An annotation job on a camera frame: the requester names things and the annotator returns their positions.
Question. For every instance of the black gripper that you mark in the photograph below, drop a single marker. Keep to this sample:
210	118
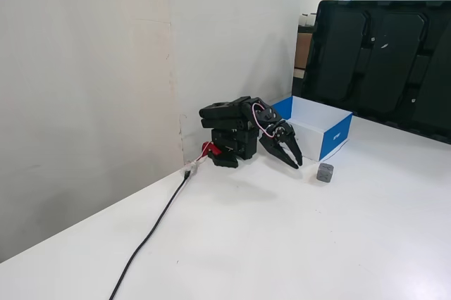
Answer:
274	141

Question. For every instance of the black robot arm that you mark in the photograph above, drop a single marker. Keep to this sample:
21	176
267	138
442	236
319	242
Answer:
225	127

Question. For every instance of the blue and white cardboard box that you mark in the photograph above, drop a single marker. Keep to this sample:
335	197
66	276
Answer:
317	131

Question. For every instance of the gray block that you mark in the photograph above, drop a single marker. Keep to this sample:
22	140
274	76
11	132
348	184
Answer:
324	172

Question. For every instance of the brown cardboard box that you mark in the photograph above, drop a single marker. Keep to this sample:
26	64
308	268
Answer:
302	51

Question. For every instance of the red clamp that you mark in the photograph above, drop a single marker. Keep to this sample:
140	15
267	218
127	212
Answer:
210	148

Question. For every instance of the large black plastic tray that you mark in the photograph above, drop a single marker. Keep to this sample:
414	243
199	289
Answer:
380	67

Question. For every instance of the white cups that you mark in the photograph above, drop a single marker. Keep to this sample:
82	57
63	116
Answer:
307	20

